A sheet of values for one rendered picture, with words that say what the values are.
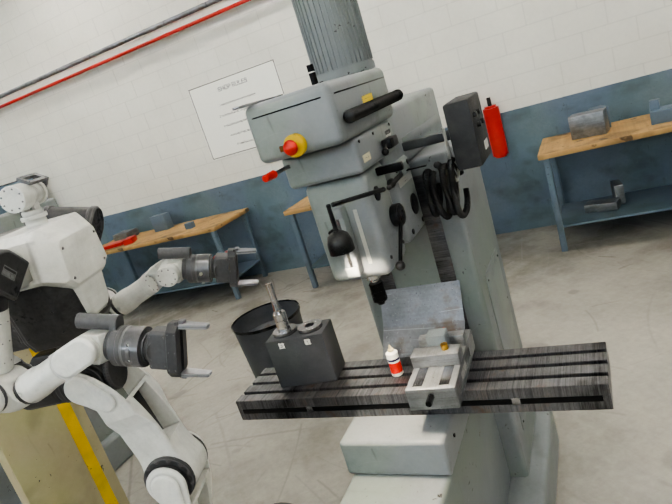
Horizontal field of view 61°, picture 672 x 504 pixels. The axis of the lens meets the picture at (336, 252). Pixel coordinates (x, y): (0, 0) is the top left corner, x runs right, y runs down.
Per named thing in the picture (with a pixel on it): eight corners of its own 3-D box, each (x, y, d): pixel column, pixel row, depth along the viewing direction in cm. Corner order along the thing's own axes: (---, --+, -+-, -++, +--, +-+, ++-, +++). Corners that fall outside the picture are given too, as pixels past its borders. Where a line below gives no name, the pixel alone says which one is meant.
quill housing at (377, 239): (393, 276, 167) (363, 171, 159) (331, 285, 176) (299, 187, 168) (410, 252, 183) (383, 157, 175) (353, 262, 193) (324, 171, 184)
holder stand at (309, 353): (337, 380, 199) (320, 330, 194) (281, 388, 206) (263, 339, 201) (345, 363, 210) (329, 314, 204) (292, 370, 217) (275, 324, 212)
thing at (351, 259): (360, 276, 167) (339, 208, 161) (348, 278, 168) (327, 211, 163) (365, 270, 170) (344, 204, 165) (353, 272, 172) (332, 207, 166)
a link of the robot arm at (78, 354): (100, 358, 118) (54, 389, 121) (122, 343, 127) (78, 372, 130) (81, 333, 118) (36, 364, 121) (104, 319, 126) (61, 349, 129)
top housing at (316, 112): (344, 144, 144) (325, 79, 139) (259, 167, 155) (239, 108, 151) (396, 115, 184) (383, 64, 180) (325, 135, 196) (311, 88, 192)
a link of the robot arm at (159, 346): (174, 385, 118) (120, 382, 120) (192, 367, 127) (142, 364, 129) (170, 327, 116) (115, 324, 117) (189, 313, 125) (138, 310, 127)
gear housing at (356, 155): (365, 173, 155) (354, 137, 152) (289, 191, 166) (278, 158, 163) (399, 148, 184) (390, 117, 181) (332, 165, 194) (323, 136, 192)
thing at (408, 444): (454, 477, 165) (444, 442, 162) (347, 474, 181) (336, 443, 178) (480, 381, 208) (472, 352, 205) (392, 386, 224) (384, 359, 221)
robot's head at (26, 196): (9, 225, 139) (-7, 190, 136) (32, 215, 148) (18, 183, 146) (33, 218, 138) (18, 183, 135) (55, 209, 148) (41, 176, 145)
